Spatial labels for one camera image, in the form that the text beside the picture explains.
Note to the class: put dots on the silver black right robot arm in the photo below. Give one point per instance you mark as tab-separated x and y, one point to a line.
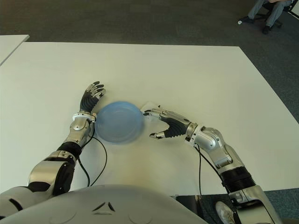
219	149

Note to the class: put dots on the grey robot torso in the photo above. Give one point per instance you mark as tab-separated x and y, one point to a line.
116	205

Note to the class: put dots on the white side table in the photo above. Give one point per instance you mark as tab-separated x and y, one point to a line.
10	46

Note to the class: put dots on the white charger block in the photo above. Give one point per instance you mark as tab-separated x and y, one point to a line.
149	105

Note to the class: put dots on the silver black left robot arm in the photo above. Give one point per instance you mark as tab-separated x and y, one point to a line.
78	127

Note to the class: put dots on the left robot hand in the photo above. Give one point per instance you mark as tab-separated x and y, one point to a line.
87	103

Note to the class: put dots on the blue plastic plate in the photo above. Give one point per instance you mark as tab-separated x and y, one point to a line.
119	123

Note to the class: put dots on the seated person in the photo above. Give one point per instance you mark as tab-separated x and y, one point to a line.
273	14

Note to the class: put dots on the black office chair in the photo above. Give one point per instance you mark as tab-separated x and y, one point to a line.
260	15

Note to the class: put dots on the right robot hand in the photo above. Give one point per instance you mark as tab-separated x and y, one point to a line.
177	127

